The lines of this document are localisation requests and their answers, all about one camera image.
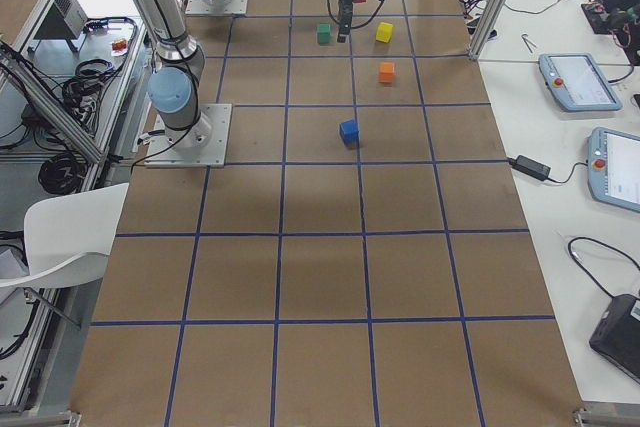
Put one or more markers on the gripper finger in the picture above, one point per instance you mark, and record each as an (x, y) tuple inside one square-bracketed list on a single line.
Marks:
[(344, 20)]

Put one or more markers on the upper teach pendant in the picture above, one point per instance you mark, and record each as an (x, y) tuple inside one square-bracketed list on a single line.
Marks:
[(576, 83)]

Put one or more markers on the orange wooden block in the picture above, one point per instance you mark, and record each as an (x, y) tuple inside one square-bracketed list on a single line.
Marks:
[(386, 72)]

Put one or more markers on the teach pendant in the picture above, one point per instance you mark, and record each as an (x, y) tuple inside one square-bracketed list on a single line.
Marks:
[(576, 83), (613, 168)]

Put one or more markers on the white chair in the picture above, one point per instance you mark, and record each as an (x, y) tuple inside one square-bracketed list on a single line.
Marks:
[(69, 239)]

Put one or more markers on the grey control box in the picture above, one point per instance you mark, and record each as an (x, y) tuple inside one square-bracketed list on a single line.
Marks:
[(65, 20)]

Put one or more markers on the black power adapter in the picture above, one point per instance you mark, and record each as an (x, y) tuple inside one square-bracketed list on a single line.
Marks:
[(529, 167)]

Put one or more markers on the green wooden block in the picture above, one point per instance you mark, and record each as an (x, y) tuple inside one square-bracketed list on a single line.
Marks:
[(323, 33)]

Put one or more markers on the lower teach pendant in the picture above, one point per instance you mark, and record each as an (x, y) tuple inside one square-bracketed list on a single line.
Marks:
[(613, 168)]

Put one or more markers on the yellow wooden block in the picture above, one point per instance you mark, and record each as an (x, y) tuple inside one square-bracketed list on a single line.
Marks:
[(384, 32)]

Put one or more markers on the blue wooden block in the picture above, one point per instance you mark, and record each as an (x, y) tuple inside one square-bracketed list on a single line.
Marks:
[(349, 132)]

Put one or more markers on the black tablet device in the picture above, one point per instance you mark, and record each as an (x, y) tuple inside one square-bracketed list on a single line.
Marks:
[(616, 337)]

